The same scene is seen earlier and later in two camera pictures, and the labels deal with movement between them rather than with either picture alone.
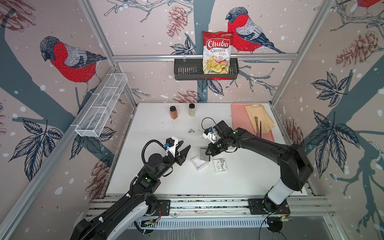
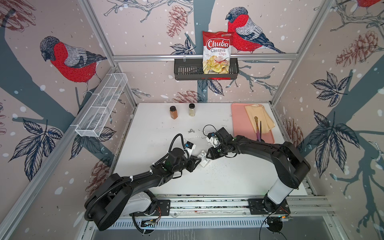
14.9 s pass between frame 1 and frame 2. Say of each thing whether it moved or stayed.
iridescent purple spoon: stayed
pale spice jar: stayed
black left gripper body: moved
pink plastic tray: stayed
